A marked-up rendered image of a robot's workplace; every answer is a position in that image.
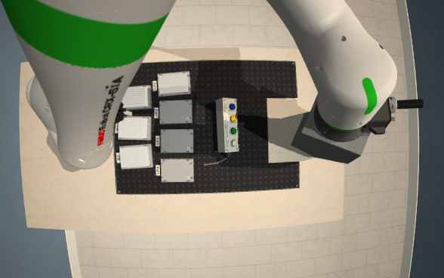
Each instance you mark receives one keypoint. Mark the grey angled control panel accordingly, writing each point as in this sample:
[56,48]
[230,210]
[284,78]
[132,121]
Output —
[227,127]

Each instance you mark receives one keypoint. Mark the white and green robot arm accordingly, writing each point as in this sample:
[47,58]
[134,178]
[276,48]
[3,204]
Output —
[85,53]

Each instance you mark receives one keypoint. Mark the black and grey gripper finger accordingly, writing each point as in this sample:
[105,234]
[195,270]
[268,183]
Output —
[121,109]
[120,116]

